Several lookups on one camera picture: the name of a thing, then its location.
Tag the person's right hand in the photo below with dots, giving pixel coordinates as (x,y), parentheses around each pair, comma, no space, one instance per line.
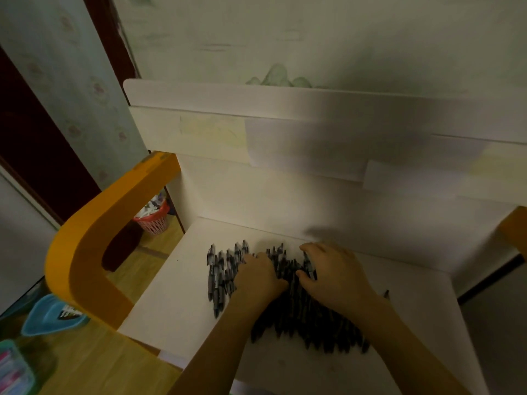
(341,283)

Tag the small white paper strip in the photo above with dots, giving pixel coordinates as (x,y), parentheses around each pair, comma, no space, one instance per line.
(411,180)

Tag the crumpled white paper trash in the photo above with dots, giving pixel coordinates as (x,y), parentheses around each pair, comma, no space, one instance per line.
(148,209)

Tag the pile of black pens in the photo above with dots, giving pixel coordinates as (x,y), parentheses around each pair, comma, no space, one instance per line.
(300,324)

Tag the large white paper sheet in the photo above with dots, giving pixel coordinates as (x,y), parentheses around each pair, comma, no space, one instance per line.
(309,148)

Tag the person's left hand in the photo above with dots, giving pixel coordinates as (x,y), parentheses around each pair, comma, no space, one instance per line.
(257,283)

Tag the teal container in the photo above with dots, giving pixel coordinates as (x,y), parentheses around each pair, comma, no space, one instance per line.
(14,370)

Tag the person's right forearm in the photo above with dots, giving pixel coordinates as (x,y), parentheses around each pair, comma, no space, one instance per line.
(411,362)

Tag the blue plastic basin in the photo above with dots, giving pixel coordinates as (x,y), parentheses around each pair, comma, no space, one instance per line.
(41,320)

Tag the red plastic basket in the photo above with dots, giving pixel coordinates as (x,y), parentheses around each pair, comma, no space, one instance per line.
(153,224)

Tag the person's left forearm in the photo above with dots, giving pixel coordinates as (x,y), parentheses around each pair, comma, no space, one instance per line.
(214,357)

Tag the white door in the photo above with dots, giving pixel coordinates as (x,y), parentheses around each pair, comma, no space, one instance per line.
(20,234)

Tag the dark brown door frame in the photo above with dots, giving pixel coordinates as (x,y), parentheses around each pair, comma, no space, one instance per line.
(37,139)

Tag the dark brown corner trim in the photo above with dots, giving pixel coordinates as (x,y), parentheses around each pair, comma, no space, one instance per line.
(105,24)

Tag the black and white packet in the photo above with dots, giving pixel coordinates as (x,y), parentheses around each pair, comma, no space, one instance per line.
(71,312)

